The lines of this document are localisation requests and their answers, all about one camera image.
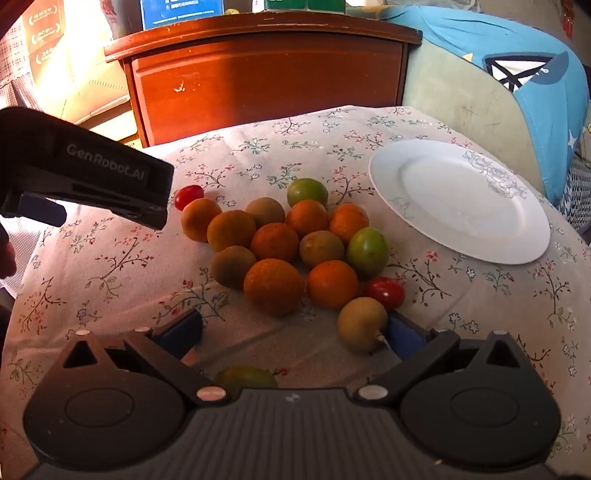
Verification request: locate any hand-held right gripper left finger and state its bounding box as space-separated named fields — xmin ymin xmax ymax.
xmin=60 ymin=308 xmax=229 ymax=408

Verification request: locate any green and white carton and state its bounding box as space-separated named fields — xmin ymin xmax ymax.
xmin=252 ymin=0 xmax=347 ymax=14

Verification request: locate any red-brown wooden cabinet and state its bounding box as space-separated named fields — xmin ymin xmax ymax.
xmin=104 ymin=13 xmax=423 ymax=148

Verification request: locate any red wall ornament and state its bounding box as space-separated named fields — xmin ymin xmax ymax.
xmin=560 ymin=0 xmax=579 ymax=38

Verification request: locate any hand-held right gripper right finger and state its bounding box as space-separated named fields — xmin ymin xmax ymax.
xmin=355 ymin=311 xmax=533 ymax=408

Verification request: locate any pale green sofa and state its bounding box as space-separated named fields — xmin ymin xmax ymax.
xmin=346 ymin=4 xmax=561 ymax=208

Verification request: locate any white lattice basket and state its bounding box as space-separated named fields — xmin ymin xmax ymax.
xmin=556 ymin=157 xmax=591 ymax=232

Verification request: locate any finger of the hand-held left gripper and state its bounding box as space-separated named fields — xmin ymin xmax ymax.
xmin=62 ymin=185 xmax=168 ymax=230

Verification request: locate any white plate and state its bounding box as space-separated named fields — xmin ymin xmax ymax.
xmin=368 ymin=140 xmax=551 ymax=265

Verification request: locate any pile of oranges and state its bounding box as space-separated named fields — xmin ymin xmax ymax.
xmin=181 ymin=198 xmax=370 ymax=317

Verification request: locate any floral tablecloth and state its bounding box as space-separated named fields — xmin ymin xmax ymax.
xmin=0 ymin=105 xmax=591 ymax=480

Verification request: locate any blue carton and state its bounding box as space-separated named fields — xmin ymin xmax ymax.
xmin=140 ymin=0 xmax=225 ymax=31

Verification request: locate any sofa with blue cloth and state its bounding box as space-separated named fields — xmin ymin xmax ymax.
xmin=379 ymin=4 xmax=591 ymax=206

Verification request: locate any person's left hand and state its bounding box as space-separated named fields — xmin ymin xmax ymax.
xmin=0 ymin=227 xmax=16 ymax=279

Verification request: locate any red cherry tomato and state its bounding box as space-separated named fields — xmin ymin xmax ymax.
xmin=364 ymin=277 xmax=406 ymax=310
xmin=174 ymin=185 xmax=205 ymax=212

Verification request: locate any brown printed carton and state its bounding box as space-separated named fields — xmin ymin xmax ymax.
xmin=21 ymin=0 xmax=139 ymax=127

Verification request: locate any checkered cloth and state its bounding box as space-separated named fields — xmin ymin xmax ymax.
xmin=0 ymin=25 xmax=35 ymax=100

